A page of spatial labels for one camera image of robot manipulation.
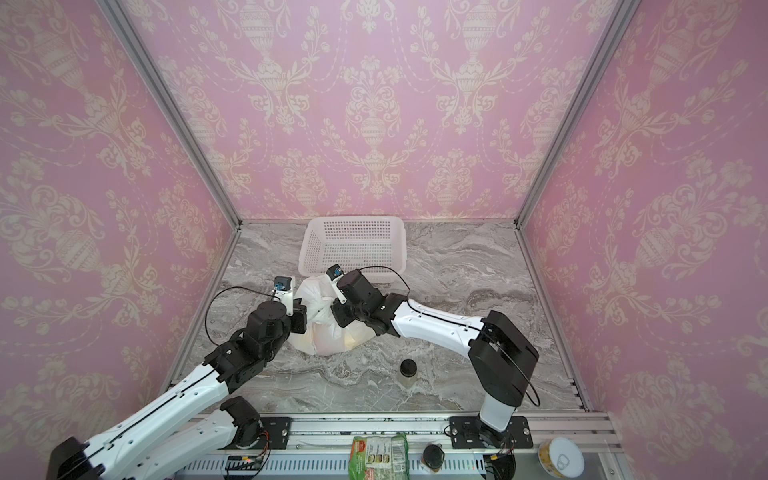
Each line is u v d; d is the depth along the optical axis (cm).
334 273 72
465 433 73
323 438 75
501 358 44
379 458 69
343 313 73
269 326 58
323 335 81
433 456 65
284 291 66
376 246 113
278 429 74
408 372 74
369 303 63
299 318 68
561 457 66
